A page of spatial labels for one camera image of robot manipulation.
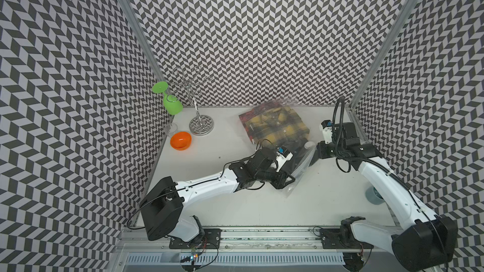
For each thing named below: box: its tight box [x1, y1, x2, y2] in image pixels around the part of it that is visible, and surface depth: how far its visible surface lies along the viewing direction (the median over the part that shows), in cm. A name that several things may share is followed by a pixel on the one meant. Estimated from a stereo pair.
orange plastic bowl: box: [170, 131, 193, 151], surface depth 101 cm
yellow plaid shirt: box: [247, 105, 311, 147], surface depth 103 cm
